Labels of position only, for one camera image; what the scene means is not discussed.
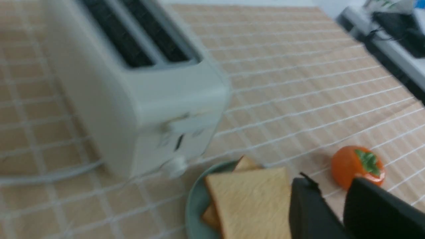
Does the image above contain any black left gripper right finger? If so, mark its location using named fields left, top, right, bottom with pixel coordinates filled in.
left=343, top=178, right=425, bottom=239

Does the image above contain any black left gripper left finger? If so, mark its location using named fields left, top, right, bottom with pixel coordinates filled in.
left=289, top=172, right=352, bottom=239

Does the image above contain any toast slice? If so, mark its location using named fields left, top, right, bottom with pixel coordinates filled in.
left=205, top=167, right=291, bottom=239
left=201, top=156, right=264, bottom=230

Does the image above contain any orange persimmon with green leaf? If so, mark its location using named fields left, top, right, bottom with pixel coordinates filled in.
left=331, top=145, right=386, bottom=191

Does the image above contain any light blue round plate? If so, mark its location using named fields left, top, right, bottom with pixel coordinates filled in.
left=185, top=160, right=237, bottom=239

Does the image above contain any orange checkered tablecloth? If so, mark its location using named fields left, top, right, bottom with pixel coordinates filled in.
left=1, top=0, right=424, bottom=239

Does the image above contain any white two-slot toaster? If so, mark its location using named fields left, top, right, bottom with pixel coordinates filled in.
left=41, top=0, right=231, bottom=178

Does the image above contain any white toaster power cord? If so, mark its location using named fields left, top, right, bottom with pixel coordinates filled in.
left=0, top=159, right=104, bottom=186

